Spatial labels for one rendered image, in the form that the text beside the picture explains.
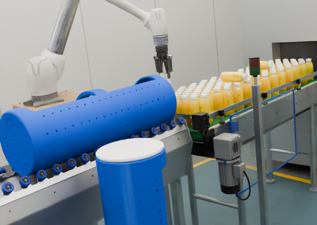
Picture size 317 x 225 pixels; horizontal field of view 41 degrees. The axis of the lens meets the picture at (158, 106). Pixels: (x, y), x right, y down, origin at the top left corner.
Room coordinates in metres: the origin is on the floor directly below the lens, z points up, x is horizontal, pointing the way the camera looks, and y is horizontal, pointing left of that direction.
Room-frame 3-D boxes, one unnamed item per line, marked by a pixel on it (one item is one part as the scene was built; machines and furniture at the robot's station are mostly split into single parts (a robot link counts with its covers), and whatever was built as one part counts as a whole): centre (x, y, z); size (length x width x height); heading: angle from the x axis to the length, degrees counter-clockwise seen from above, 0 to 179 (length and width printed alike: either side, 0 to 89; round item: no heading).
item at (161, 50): (2.53, -0.06, 1.33); 0.08 x 0.07 x 0.09; 46
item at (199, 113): (2.27, -0.22, 0.95); 0.10 x 0.07 x 0.10; 46
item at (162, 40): (2.53, -0.06, 1.40); 0.09 x 0.09 x 0.06
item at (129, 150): (1.66, 0.13, 1.03); 0.28 x 0.28 x 0.01
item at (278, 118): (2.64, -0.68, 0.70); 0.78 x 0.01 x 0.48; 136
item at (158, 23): (2.55, -0.06, 1.51); 0.13 x 0.11 x 0.16; 1
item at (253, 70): (2.40, -0.57, 1.18); 0.06 x 0.06 x 0.05
